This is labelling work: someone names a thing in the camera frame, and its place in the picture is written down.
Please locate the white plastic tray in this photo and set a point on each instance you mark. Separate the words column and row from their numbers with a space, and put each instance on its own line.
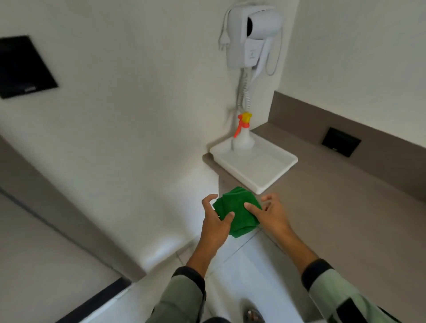
column 254, row 161

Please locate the black wall panel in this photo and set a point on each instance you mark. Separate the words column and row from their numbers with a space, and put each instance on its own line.
column 23, row 66

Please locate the person's right middle finger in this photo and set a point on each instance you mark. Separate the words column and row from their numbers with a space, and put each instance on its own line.
column 268, row 205

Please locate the green microfibre cloth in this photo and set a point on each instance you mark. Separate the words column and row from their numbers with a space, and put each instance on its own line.
column 238, row 209

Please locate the person's left forearm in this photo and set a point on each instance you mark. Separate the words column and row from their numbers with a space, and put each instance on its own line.
column 186, row 283

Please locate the person's left hand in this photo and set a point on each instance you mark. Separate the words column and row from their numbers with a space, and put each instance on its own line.
column 213, row 229

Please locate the person's left thumb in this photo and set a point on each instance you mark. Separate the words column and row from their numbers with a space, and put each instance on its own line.
column 227, row 220

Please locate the person's right thumb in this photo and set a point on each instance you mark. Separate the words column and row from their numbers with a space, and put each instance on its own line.
column 253, row 209

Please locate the spray bottle with yellow nozzle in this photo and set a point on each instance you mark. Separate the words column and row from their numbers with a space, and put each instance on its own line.
column 243, row 134

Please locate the black wall socket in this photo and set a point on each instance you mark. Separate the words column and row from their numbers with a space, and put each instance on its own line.
column 340, row 141

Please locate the person's shoe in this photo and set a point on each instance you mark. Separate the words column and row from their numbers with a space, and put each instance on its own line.
column 253, row 315

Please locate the person's right forearm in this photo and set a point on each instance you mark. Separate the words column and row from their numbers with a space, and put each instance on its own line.
column 322, row 276

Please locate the person's right hand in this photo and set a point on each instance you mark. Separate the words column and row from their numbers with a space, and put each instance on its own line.
column 271, row 216

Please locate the white wall-mounted hair dryer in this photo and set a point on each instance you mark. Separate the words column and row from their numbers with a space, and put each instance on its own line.
column 251, row 33

